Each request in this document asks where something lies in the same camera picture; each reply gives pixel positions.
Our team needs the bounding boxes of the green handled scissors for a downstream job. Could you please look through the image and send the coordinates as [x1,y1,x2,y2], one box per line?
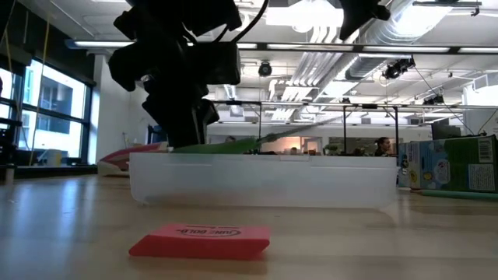
[170,121,343,155]

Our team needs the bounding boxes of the yellow green crayon box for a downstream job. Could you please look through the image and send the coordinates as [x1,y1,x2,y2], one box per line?
[397,135,498,194]

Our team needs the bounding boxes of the black ceiling camera mount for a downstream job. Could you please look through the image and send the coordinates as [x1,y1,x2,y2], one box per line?
[382,56,416,81]

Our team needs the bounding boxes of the silver ventilation duct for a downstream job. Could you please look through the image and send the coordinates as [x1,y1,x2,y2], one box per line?
[344,0,460,81]

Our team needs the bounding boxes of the white ceiling unit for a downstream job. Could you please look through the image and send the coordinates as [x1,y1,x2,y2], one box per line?
[265,0,361,44]

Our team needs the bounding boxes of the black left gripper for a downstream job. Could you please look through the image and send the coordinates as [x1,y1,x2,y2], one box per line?
[107,33,242,149]

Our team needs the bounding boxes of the black computer monitor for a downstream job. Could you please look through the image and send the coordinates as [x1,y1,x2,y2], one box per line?
[147,124,169,145]

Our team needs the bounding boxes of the yellow hanging cable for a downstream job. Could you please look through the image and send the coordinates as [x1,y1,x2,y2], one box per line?
[29,19,51,156]
[0,0,19,79]

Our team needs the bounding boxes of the dark wall monitor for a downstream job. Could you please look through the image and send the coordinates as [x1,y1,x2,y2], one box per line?
[430,117,463,141]

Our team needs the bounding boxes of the black window ledge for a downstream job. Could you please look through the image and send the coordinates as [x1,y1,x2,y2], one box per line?
[15,165,98,180]

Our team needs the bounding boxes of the black metal rig frame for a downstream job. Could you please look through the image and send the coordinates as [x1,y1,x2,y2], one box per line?
[212,100,264,153]
[341,103,400,156]

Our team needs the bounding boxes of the pale waste bin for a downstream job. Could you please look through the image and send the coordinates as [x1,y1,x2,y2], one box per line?
[45,149,64,167]

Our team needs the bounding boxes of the translucent pencil box blue lid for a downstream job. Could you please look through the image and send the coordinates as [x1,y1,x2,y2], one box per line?
[128,152,398,209]

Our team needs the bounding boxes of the black bar strip light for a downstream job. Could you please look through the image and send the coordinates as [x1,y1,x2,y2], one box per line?
[65,38,498,55]

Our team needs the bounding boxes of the black equipment rack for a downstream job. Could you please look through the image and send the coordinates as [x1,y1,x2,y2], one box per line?
[0,94,23,169]

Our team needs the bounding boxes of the black window frame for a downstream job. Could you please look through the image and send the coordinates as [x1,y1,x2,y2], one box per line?
[0,58,96,168]

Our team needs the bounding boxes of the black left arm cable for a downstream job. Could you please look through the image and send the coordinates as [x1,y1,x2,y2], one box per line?
[216,0,270,44]

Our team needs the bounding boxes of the black ceiling track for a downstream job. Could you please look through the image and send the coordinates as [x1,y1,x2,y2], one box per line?
[412,0,483,17]

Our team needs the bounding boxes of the pink rubber eraser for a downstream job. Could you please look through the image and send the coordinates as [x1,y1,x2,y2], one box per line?
[128,223,271,261]

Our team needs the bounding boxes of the pink and white cushioned seat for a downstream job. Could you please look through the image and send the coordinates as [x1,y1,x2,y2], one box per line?
[96,142,170,177]

